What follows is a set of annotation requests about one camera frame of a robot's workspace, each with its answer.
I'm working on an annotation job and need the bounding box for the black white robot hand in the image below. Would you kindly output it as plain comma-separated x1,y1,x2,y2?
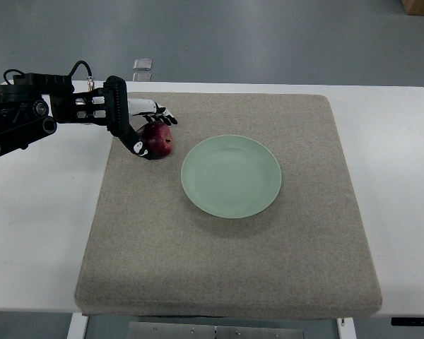
91,76,177,160

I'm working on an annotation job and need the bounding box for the red apple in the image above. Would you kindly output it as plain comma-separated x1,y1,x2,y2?
136,121,173,160

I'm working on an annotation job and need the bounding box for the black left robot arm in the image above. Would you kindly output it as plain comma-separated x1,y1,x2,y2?
0,60,106,157

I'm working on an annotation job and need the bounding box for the pale green plate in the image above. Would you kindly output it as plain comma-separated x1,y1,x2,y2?
180,135,282,219

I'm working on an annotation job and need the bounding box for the lower clear floor marker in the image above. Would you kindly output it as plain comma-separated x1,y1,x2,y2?
132,72,151,82

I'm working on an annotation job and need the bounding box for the beige fabric cushion mat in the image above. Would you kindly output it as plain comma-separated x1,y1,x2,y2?
75,92,382,319

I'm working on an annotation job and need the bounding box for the white table leg left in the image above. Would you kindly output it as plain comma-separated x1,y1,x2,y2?
66,313,89,339

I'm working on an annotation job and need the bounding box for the white table leg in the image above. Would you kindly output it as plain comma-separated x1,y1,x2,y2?
66,313,89,339
336,318,357,339

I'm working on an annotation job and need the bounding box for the cardboard box corner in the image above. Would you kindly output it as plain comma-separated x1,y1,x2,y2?
401,0,424,16

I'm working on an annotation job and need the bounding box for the white table leg right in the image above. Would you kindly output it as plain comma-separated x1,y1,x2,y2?
336,318,357,339

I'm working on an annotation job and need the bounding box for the black table control panel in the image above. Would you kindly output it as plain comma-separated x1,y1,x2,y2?
391,317,424,327

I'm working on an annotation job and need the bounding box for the metal base plate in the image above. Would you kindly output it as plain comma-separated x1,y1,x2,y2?
126,322,305,339

